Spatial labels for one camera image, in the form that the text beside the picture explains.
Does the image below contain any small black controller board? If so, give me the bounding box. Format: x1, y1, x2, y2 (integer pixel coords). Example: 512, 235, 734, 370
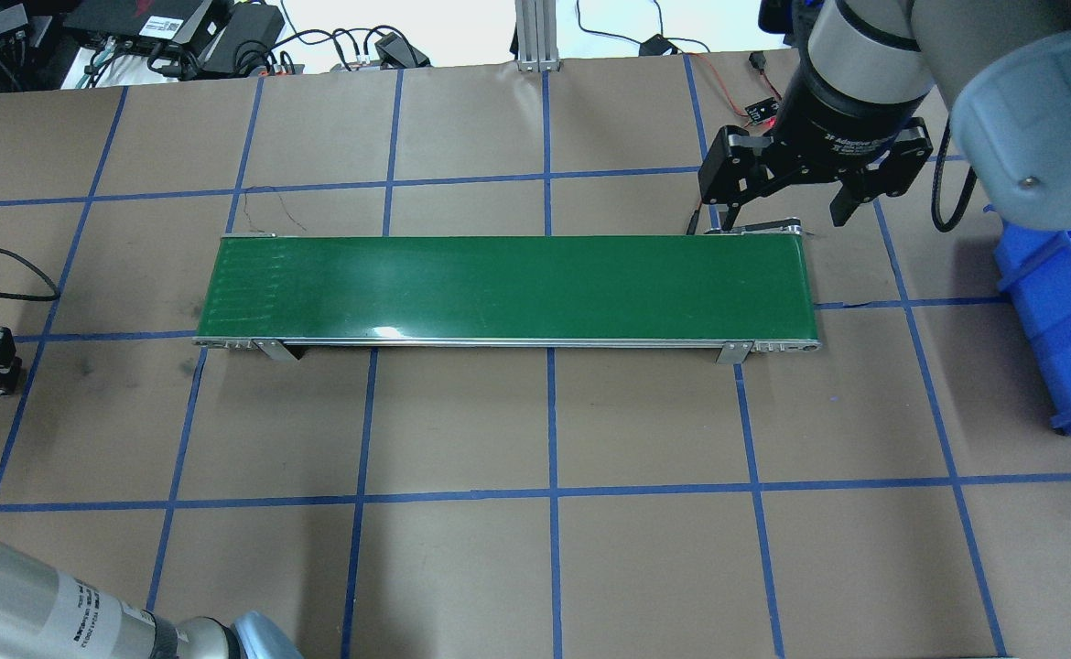
744, 98, 779, 126

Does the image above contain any aluminium frame post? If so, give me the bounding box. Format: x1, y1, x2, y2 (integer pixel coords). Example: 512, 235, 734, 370
514, 0, 562, 72

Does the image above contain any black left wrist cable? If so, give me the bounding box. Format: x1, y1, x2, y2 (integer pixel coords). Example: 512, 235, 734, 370
0, 245, 62, 303

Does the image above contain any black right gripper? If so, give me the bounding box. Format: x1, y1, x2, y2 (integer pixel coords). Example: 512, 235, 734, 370
687, 59, 934, 236

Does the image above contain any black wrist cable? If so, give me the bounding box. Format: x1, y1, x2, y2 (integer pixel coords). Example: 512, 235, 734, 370
929, 128, 978, 234
0, 245, 62, 303

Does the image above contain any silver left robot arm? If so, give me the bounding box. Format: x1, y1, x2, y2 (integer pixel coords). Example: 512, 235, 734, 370
0, 542, 300, 658

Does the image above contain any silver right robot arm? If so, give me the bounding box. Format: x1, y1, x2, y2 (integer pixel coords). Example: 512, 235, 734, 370
698, 1, 1071, 231

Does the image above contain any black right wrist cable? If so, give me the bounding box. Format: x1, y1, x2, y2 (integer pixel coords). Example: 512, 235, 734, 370
929, 128, 978, 234

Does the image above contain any red conveyor power wire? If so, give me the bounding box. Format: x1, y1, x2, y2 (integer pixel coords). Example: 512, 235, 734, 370
687, 53, 784, 124

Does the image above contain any green conveyor belt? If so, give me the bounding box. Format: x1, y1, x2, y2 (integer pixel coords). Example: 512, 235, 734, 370
193, 228, 823, 363

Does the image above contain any black power adapter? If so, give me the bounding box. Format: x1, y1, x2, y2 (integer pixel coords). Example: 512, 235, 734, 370
198, 3, 286, 80

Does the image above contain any black laptop computer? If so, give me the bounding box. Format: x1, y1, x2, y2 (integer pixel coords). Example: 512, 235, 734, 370
62, 1, 235, 55

